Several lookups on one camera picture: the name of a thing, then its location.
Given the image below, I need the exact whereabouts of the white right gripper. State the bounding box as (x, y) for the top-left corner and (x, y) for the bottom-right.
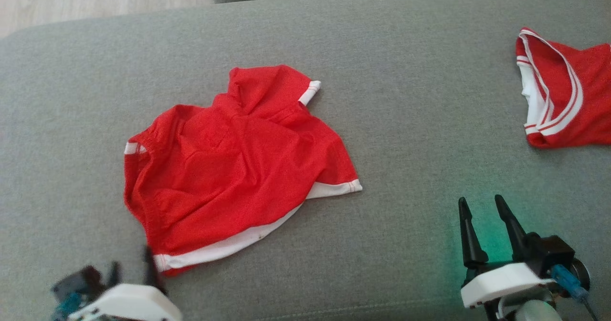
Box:
(458, 195), (554, 321)

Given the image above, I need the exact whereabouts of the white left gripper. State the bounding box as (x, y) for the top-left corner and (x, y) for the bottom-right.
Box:
(67, 246), (183, 321)

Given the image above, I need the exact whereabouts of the red white-trimmed polo shirt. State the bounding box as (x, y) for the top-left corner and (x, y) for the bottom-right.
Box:
(516, 27), (611, 149)
(123, 64), (362, 278)

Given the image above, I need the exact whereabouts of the large grey sofa seat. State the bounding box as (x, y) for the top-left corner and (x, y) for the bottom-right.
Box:
(0, 0), (611, 321)

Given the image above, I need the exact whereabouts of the blue left camera connector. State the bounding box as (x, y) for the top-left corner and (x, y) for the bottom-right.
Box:
(52, 292), (83, 321)

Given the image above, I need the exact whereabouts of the blue camera connector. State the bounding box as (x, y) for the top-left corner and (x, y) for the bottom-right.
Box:
(52, 292), (83, 321)
(549, 264), (590, 303)

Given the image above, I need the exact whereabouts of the blue right camera connector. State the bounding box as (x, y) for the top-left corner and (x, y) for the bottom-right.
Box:
(549, 264), (590, 303)

